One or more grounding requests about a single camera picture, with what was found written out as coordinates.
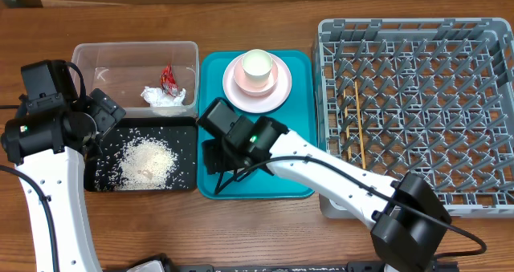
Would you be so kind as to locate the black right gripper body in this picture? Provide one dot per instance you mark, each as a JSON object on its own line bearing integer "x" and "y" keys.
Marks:
{"x": 218, "y": 160}

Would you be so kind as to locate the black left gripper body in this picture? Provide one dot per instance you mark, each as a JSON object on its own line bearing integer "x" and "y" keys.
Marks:
{"x": 106, "y": 112}

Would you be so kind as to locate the white napkin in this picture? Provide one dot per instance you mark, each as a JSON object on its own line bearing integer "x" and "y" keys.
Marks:
{"x": 157, "y": 98}

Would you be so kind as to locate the pile of rice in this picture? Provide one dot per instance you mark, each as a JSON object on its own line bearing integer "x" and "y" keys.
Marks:
{"x": 146, "y": 165}

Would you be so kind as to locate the red snack wrapper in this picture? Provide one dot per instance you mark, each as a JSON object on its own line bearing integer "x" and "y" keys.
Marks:
{"x": 168, "y": 82}

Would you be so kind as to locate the white round plate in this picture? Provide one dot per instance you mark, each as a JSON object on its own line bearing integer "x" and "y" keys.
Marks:
{"x": 263, "y": 103}

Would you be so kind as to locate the pink shallow bowl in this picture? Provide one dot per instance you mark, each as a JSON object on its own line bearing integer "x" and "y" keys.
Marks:
{"x": 246, "y": 85}

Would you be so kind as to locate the white cup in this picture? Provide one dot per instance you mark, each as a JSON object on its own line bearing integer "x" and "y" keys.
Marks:
{"x": 257, "y": 65}

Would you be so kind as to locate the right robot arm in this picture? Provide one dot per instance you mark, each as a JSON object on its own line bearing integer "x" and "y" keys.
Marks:
{"x": 405, "y": 218}

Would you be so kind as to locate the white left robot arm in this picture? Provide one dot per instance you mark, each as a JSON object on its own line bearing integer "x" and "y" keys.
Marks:
{"x": 50, "y": 150}

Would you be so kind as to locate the grey dishwasher rack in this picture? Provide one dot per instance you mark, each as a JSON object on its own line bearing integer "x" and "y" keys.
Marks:
{"x": 436, "y": 98}

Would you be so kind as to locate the clear plastic storage bin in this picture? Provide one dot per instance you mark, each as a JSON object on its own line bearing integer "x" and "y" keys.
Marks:
{"x": 124, "y": 70}

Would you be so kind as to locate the black rectangular tray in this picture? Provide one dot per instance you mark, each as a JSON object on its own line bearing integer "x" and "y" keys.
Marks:
{"x": 184, "y": 127}

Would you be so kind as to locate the teal serving tray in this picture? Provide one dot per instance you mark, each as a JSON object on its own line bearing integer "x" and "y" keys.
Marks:
{"x": 298, "y": 112}

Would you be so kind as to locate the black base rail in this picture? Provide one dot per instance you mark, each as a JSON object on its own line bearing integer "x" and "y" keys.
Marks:
{"x": 161, "y": 262}

